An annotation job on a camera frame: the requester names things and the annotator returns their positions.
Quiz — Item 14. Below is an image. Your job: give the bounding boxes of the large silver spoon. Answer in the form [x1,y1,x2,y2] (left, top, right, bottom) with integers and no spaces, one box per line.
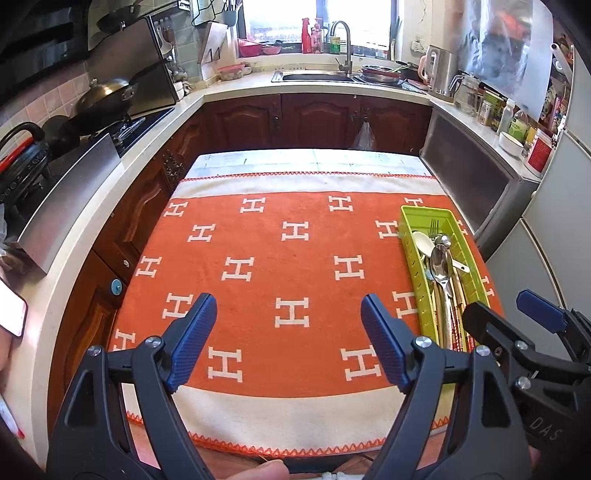
[430,244,454,350]

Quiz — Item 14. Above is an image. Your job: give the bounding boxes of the kitchen faucet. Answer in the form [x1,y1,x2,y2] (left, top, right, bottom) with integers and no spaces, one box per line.
[327,20,355,77]

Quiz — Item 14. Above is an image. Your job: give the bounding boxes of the dark wood kitchen cabinets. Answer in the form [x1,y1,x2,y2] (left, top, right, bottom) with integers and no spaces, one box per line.
[45,91,435,416]

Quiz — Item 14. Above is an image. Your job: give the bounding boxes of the lime green utensil tray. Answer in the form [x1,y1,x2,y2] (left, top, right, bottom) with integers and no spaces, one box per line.
[399,205,498,352]

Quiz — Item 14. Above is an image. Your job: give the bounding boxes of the white ceramic soup spoon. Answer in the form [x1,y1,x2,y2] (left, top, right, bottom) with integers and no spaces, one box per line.
[410,230,471,274]

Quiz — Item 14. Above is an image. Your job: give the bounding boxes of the silver fork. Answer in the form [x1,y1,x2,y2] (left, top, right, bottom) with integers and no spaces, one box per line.
[429,218,441,241]

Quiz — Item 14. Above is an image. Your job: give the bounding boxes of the smartphone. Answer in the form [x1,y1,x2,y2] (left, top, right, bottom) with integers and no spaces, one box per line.
[0,279,28,338]

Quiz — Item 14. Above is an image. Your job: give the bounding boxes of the red canister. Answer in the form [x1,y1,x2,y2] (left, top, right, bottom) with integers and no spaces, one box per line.
[526,129,553,178]

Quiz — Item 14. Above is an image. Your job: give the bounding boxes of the white bowl on counter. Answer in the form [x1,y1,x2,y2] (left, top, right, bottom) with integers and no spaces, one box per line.
[498,132,523,157]

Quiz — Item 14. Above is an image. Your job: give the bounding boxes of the orange H-pattern cloth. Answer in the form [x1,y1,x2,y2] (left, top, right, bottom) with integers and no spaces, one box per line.
[108,171,505,460]

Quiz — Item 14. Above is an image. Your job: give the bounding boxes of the electric kettle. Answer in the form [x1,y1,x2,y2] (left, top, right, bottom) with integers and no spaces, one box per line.
[418,45,458,98]

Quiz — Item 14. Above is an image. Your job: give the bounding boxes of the black red kettle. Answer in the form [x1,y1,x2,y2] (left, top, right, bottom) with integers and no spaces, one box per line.
[1,122,50,210]

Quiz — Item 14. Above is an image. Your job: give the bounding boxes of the gas stove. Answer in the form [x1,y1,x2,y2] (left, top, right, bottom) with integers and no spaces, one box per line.
[106,108,173,157]

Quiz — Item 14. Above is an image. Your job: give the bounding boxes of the black wok on stove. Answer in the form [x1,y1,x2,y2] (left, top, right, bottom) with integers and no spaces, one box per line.
[42,78,138,137]

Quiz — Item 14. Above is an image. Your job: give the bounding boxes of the stainless steel sink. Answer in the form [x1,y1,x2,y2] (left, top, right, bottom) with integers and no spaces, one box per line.
[270,70,355,83]

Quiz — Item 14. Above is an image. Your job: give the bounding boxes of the red bottle on windowsill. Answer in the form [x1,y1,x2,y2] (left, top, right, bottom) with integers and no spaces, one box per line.
[301,17,312,54]

